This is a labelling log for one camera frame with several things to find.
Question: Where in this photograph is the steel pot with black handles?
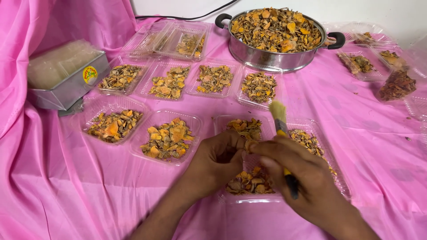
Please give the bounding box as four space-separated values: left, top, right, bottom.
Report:
215 7 346 74

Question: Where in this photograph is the pink cloth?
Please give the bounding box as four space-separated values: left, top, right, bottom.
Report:
0 0 427 240

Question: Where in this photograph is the person's right hand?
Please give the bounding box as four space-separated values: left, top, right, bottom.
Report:
250 136 338 221

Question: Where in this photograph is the silver metal tin box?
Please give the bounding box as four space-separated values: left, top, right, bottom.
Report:
27 50 111 111

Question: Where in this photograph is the black cable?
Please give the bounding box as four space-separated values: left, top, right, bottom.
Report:
135 0 239 21

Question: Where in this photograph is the single dried orange piece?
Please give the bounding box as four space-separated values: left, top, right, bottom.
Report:
244 139 260 154

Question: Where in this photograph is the large heap of dried slices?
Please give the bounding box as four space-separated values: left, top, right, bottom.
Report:
230 7 323 53

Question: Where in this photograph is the person's left hand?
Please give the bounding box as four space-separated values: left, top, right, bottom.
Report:
185 130 247 201

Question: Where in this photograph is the yellow handled paint brush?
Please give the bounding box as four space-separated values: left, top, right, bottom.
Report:
269 100 300 200

